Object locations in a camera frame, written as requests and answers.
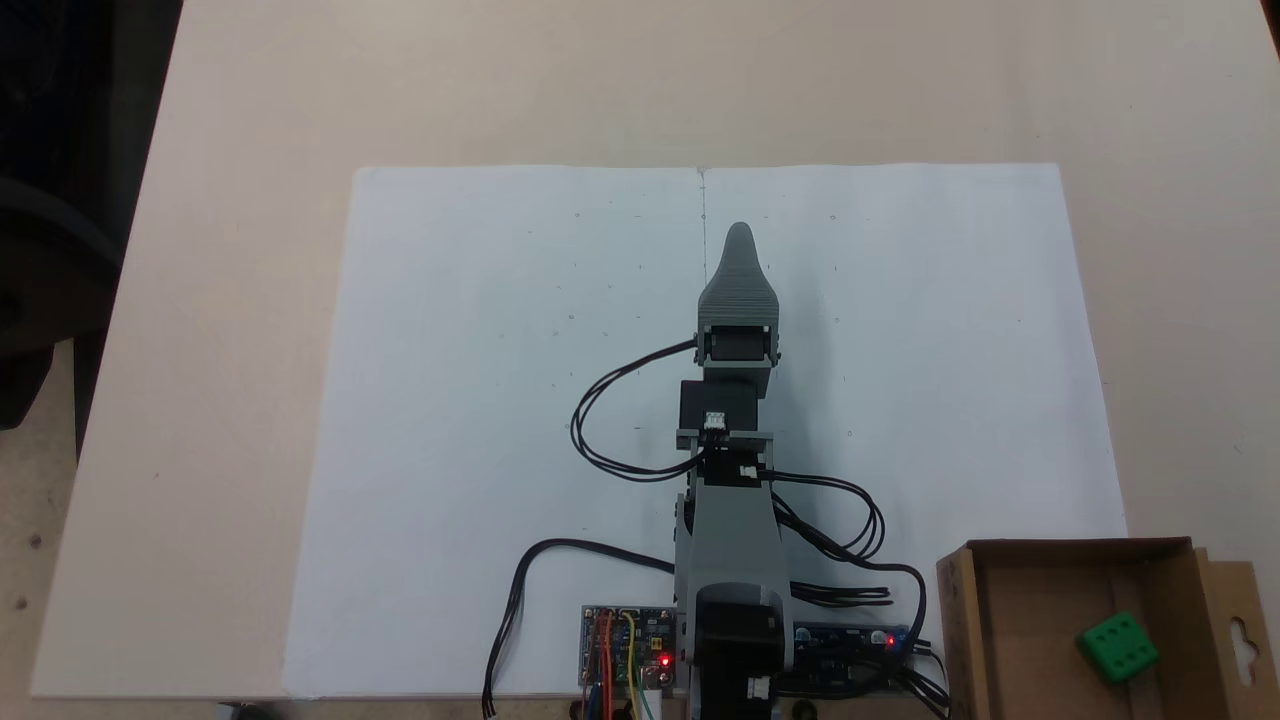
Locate grey curved ribbed gripper finger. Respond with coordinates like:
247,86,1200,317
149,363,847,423
698,222,781,329

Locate green dice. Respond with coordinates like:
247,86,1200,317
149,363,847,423
1077,611,1162,687

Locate white paper sheet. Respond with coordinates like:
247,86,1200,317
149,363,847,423
282,163,1129,699

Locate blue circuit board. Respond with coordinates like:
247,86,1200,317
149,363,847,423
795,622,916,693

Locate brown cardboard box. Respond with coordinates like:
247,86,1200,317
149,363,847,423
935,535,1280,720

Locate black looped motor cable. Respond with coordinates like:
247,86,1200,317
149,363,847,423
570,338,703,486
762,472,888,559

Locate black bundled motor cable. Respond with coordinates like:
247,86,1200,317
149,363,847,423
772,498,951,713

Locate circuit board with coloured wires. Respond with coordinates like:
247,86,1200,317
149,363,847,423
580,605,679,693

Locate yellow jumper wire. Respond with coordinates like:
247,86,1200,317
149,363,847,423
620,612,657,720

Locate long black power cable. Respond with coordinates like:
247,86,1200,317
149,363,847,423
483,539,681,719

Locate orange jumper wire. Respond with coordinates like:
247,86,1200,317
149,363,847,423
590,614,614,720

